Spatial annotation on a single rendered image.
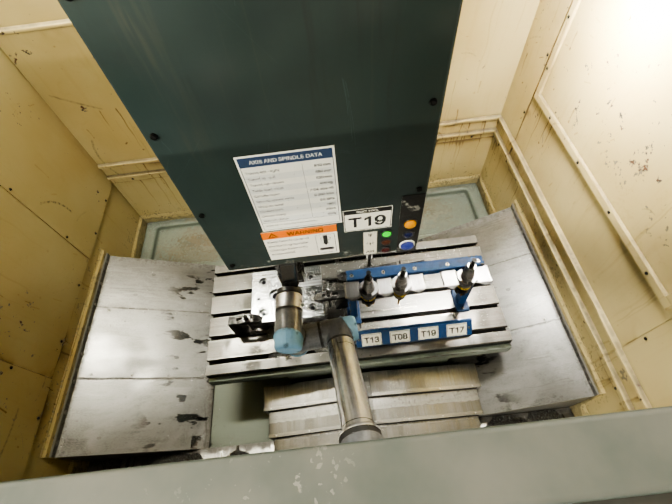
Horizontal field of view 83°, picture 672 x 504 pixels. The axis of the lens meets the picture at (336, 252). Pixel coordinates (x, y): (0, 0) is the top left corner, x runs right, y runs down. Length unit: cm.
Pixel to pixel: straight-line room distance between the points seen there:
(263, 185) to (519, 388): 137
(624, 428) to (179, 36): 54
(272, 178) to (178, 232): 183
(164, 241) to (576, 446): 234
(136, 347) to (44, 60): 120
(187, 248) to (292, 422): 120
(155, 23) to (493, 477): 52
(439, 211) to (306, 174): 170
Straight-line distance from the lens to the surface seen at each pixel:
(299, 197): 70
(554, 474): 26
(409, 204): 75
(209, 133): 61
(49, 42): 190
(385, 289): 128
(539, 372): 175
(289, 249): 83
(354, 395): 94
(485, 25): 182
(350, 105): 57
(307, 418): 167
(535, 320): 180
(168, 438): 186
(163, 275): 211
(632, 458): 27
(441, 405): 168
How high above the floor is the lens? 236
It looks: 57 degrees down
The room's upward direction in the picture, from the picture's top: 8 degrees counter-clockwise
